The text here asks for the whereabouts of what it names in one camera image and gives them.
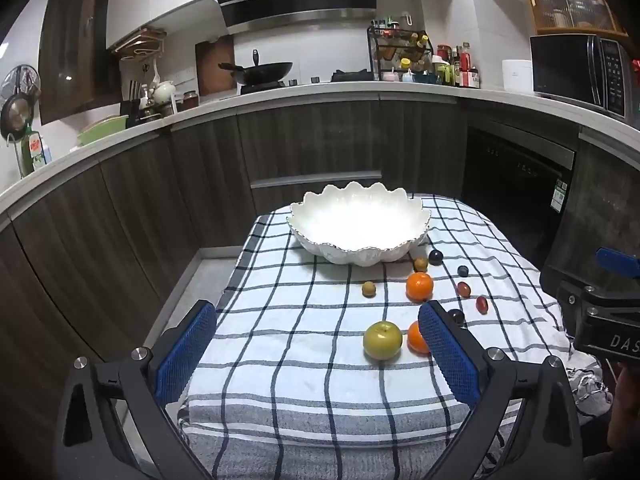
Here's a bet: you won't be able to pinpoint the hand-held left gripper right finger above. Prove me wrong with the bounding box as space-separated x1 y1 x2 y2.
418 300 586 480

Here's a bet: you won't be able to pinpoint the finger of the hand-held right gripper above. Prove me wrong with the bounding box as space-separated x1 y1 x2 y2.
595 246 640 281
540 265 640 332

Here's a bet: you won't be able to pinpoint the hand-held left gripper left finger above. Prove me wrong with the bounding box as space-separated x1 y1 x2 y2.
52 299 218 480

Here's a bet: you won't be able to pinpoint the small orange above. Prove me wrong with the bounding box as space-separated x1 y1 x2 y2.
407 321 432 356
405 271 435 303

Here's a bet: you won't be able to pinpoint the yellow-green apple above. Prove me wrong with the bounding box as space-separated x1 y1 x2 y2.
363 321 404 362

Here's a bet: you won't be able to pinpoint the white scalloped bowl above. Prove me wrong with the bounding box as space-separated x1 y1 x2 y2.
286 183 432 267

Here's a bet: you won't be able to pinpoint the person's right forearm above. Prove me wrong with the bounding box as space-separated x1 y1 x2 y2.
607 367 640 463

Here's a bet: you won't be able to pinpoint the grey white crumpled cloth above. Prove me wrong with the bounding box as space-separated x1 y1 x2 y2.
570 367 613 416

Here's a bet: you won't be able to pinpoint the blue checked white cloth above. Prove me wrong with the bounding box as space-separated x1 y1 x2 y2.
177 192 576 480

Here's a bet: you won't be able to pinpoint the black built-in dishwasher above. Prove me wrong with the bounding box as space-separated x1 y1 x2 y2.
462 125 576 261

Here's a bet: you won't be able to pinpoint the black microwave oven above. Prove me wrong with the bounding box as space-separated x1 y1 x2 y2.
530 34 632 120

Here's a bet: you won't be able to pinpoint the white round container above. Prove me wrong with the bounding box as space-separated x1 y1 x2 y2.
501 59 532 93

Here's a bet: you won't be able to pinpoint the green plastic basin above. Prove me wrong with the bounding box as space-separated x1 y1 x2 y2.
77 114 130 147

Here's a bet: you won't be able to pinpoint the black dish rack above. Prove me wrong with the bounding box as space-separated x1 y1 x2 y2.
120 97 178 128

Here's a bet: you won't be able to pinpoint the dark wood base cabinets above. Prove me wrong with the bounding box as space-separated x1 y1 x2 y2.
0 87 640 480

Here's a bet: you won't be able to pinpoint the row of condiment bottles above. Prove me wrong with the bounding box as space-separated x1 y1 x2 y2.
435 42 481 89

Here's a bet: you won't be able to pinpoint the green dish soap bottle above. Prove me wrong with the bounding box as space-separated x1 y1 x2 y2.
27 130 48 171

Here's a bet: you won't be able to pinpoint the black gas stove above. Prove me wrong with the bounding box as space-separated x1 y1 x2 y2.
240 79 301 95

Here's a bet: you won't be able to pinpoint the wooden cutting board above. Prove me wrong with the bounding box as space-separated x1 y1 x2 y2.
195 36 236 97

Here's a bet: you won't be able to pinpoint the black wok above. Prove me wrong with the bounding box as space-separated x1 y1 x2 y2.
218 49 294 86

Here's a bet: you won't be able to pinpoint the hanging metal pan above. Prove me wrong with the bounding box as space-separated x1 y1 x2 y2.
0 64 42 141

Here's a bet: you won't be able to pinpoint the dark wood framed window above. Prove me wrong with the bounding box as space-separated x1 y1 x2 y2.
37 0 123 126

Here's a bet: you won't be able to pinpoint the black wire spice rack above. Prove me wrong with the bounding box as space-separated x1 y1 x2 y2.
367 25 435 83

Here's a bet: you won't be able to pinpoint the gold wire rack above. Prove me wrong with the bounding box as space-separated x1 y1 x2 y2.
111 27 167 61

